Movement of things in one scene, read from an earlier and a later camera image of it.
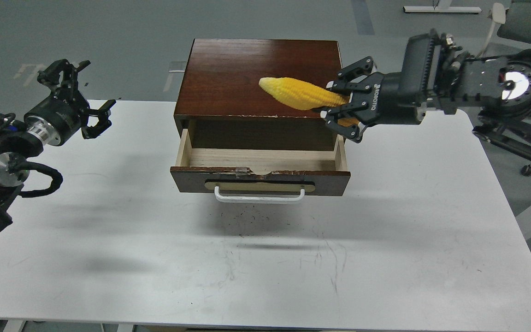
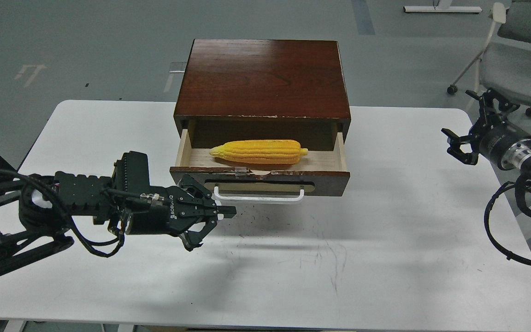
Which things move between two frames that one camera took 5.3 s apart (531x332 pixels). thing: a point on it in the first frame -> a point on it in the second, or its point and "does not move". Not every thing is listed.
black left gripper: x=61 y=115 -> x=167 y=213
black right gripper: x=396 y=98 -> x=498 y=140
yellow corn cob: x=304 y=94 -> x=260 y=151
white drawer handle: x=232 y=199 does not move
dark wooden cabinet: x=221 y=105 does not move
